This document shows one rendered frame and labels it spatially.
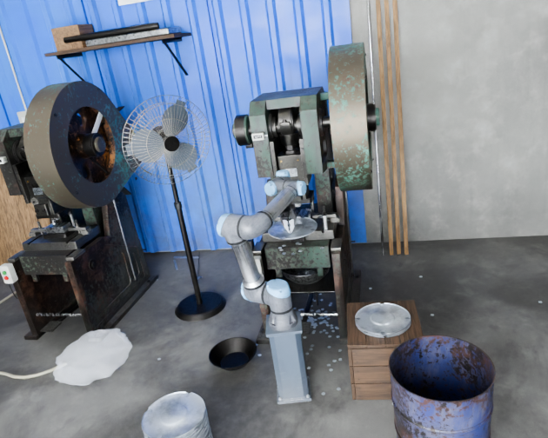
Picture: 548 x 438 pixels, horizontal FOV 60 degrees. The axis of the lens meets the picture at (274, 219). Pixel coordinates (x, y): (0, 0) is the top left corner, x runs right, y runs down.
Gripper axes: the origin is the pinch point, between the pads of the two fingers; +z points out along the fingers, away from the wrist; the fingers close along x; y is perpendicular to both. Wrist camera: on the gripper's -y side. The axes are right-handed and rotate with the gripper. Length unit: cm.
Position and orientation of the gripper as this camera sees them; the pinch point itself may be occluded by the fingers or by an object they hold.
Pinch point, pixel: (290, 231)
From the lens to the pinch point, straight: 272.4
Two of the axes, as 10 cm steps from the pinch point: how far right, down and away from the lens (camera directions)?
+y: 1.9, -3.8, 9.1
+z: 1.4, 9.2, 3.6
